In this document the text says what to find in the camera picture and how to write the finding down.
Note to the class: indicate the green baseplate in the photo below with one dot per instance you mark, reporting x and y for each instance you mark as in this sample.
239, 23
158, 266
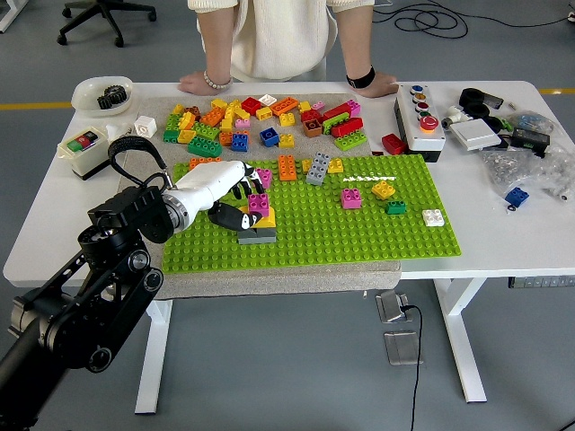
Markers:
359, 242

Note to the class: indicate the clear bag blue parts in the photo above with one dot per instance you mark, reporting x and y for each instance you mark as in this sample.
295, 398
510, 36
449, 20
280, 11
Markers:
530, 122

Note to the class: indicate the metal floor socket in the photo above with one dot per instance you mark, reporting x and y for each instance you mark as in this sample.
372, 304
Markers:
391, 307
402, 348

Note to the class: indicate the yellow narrow brick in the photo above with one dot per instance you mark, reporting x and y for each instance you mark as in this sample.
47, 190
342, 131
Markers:
306, 166

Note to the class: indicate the white switch box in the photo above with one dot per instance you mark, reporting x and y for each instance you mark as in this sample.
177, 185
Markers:
83, 146

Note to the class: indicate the white brick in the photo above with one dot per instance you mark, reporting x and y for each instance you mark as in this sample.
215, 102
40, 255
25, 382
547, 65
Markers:
433, 218
267, 99

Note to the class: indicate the black wristwatch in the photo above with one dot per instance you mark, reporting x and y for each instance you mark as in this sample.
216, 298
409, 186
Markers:
360, 78

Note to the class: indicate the white bowl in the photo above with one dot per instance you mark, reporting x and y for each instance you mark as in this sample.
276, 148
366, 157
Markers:
85, 94

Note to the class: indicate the magenta brick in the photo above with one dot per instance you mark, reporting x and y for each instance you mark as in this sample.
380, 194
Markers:
259, 204
268, 179

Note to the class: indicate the black power adapter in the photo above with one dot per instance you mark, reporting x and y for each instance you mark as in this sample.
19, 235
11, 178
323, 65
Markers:
531, 141

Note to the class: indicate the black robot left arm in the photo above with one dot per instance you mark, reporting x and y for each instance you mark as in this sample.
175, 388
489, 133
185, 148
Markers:
130, 211

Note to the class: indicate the dark green small brick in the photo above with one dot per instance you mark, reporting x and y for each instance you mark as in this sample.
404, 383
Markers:
395, 208

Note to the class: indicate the white furniture leg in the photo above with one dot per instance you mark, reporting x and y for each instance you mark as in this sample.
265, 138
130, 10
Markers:
6, 20

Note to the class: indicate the table height control panel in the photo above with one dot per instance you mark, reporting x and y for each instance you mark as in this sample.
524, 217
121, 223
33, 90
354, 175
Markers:
541, 282

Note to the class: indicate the person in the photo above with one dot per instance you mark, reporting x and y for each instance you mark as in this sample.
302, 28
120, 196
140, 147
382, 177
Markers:
283, 36

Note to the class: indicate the brown brick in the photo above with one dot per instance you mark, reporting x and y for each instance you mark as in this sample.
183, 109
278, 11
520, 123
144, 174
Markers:
312, 129
193, 111

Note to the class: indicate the lime brick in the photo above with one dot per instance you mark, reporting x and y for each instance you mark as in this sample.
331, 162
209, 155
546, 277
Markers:
350, 142
172, 122
206, 131

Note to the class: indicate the person's right forearm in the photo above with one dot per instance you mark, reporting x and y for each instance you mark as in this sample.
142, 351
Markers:
220, 45

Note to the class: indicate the white pipe fitting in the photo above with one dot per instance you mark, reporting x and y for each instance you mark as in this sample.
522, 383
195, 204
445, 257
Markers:
454, 117

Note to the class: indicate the orange long brick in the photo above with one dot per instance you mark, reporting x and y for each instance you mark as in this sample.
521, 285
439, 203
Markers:
197, 161

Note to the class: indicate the grey long brick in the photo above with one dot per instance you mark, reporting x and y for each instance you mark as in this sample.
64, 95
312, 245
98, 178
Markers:
317, 169

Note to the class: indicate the person's right hand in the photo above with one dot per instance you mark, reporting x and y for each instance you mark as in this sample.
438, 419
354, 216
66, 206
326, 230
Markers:
194, 83

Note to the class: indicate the grey-brown mat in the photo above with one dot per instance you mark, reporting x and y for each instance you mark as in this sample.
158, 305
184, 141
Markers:
269, 283

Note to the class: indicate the grey sloped brick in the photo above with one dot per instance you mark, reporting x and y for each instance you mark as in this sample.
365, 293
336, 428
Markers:
265, 238

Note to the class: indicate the black office chair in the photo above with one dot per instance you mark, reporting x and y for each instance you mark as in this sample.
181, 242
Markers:
105, 11

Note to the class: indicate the blue brick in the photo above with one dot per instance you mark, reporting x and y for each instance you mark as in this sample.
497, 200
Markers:
269, 137
239, 143
516, 197

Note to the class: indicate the pink small brick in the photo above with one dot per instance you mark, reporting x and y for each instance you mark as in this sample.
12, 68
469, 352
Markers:
318, 106
242, 124

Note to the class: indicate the black gear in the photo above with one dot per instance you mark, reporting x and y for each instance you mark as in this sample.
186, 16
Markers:
114, 96

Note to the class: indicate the white table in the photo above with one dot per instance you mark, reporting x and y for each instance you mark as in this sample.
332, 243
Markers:
494, 242

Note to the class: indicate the white tube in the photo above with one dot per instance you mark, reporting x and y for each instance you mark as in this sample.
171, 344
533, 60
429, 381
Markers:
115, 131

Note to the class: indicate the person's left forearm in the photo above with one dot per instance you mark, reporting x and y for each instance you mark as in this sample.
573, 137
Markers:
357, 36

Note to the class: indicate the dark metal block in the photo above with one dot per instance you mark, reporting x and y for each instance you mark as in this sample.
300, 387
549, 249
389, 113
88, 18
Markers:
495, 101

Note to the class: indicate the white cube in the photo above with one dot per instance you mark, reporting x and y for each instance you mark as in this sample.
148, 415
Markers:
145, 128

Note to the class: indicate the white switch plate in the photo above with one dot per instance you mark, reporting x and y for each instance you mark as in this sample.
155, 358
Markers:
475, 134

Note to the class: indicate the push-button control box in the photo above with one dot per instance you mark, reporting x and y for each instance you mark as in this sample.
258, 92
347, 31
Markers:
422, 139

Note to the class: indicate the clear bag of screws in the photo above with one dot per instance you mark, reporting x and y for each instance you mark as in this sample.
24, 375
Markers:
512, 170

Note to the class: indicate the red long brick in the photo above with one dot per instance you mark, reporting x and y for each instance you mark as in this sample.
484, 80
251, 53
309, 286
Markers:
348, 128
336, 111

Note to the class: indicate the green long brick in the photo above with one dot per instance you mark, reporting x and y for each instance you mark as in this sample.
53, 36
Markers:
332, 122
204, 147

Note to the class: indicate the person's left hand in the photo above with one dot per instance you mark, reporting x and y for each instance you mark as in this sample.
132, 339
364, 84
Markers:
381, 85

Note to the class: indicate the yellow curved brick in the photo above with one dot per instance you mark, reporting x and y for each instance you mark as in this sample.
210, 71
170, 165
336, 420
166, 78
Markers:
269, 220

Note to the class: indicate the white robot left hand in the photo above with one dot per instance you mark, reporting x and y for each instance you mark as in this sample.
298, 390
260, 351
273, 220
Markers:
206, 182

